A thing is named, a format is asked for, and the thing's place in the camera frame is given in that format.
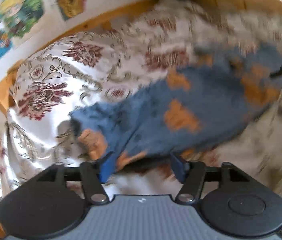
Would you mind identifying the blue pyjama pants orange cars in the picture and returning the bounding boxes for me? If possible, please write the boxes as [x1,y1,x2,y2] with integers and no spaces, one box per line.
[70,43,282,181]

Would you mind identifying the blond boy poster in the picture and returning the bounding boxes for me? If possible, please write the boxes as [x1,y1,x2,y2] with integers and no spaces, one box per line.
[0,0,45,47]

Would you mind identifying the floral white bed cover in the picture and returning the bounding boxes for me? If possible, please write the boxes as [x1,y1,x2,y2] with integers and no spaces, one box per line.
[0,0,282,240]

